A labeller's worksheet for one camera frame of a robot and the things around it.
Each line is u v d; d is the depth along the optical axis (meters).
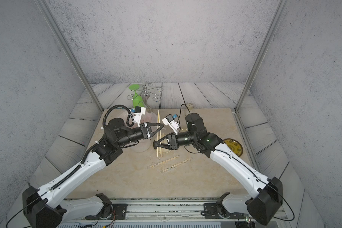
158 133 0.62
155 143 0.98
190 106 1.11
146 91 0.91
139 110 0.60
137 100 0.98
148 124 0.57
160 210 0.74
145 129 0.57
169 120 0.59
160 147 0.61
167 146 0.58
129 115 0.60
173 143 0.56
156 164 0.91
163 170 0.88
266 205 0.37
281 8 0.70
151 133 0.59
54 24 0.76
